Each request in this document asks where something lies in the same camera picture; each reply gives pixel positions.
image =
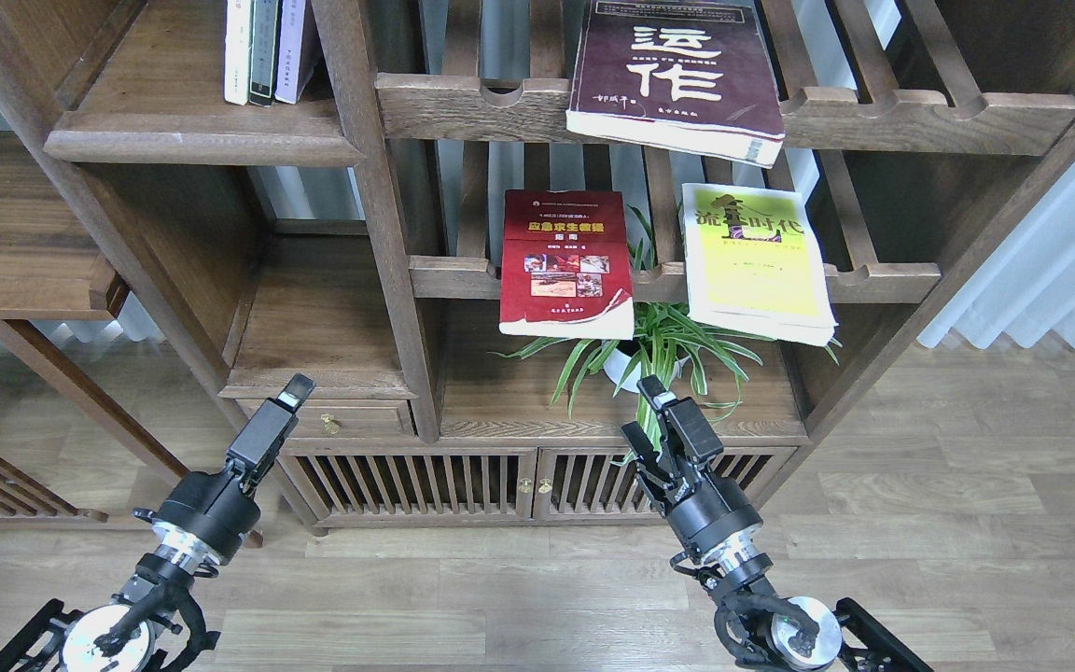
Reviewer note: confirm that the dark wooden bookshelf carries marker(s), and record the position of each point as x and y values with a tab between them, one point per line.
348	237

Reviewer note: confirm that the brass cabinet door knobs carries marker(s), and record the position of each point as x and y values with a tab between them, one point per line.
529	486

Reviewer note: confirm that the white curtain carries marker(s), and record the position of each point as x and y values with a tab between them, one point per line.
1026	289

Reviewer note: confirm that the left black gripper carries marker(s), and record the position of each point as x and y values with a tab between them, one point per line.
219	509

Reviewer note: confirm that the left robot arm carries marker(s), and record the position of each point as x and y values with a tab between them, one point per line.
152	623

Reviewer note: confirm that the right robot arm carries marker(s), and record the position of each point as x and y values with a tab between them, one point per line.
765	632

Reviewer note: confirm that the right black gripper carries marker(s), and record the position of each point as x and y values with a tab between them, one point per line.
710	515

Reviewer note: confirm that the spider plant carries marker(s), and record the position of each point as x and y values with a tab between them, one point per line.
709	359

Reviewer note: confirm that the red book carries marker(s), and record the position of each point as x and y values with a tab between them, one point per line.
566	268

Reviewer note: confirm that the brass drawer knob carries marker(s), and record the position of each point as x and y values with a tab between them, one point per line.
329	424

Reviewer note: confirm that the dark maroon book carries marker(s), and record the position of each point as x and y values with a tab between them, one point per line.
680	75

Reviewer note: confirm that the lavender standing book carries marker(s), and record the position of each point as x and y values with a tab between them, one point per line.
298	50

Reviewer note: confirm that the white standing book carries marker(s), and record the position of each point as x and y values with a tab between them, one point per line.
237	43

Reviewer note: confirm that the yellow green book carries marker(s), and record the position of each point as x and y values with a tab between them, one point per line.
753	264

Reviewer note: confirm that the white plant pot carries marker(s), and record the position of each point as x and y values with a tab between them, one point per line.
623	368

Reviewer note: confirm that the dark green standing book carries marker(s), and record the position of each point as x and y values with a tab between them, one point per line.
265	34

